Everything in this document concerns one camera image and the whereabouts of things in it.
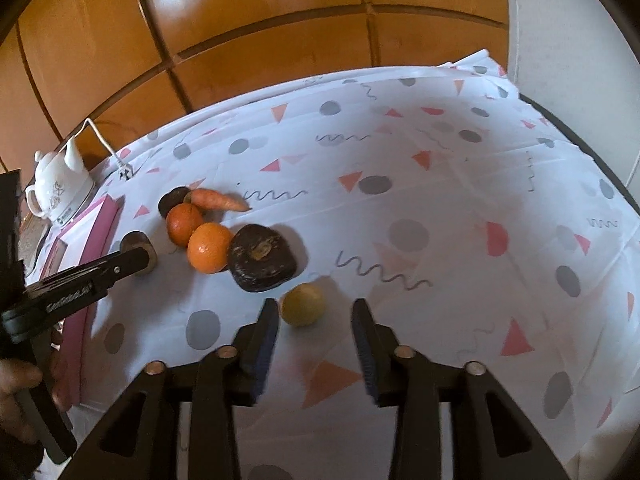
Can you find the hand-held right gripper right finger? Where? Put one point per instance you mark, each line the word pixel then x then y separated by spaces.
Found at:
pixel 362 345

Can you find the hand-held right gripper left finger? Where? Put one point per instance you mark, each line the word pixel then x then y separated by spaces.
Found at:
pixel 265 340

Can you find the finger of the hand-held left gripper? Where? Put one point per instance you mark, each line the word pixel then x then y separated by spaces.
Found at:
pixel 100 275

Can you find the pink-rimmed tray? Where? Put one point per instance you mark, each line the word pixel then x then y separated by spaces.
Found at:
pixel 95 240

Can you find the dark cylinder with cork top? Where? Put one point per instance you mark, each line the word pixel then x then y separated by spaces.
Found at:
pixel 134 241

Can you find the yellow lemon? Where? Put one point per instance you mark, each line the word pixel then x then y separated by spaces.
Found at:
pixel 302 304

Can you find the large dark brown round object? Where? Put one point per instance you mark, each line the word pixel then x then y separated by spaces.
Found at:
pixel 261 258

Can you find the orange with stem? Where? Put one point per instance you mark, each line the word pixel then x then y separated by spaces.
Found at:
pixel 183 225

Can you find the small dark brown round object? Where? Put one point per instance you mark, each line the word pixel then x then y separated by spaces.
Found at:
pixel 171 199

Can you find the carrot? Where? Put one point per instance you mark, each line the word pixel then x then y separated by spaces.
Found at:
pixel 220 200

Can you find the person's left hand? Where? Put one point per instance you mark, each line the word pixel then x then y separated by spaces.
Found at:
pixel 17 377

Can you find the white floral electric kettle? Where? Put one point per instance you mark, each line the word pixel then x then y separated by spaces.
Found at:
pixel 55 180

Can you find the white patterned tablecloth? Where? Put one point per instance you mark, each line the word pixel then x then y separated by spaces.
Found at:
pixel 450 185

